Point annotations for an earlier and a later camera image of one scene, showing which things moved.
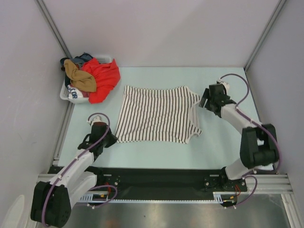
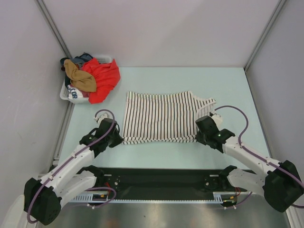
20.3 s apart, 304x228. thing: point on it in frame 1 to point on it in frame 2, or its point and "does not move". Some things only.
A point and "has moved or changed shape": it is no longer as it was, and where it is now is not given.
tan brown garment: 79,79 does not move
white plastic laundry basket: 102,59 does not move
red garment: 106,76 does not move
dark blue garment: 83,58 does not move
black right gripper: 206,95 to 199,139
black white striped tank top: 157,114 has moved or changed shape
